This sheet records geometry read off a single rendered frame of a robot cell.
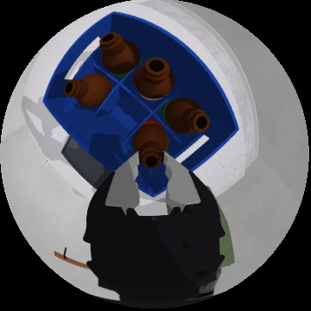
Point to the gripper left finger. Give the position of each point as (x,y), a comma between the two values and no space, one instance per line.
(116,194)

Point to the blue crate with dividers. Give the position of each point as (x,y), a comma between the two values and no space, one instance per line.
(107,135)

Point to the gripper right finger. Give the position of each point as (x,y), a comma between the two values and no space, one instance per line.
(188,192)

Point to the brown bottle with blue label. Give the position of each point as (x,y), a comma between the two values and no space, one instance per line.
(90,91)

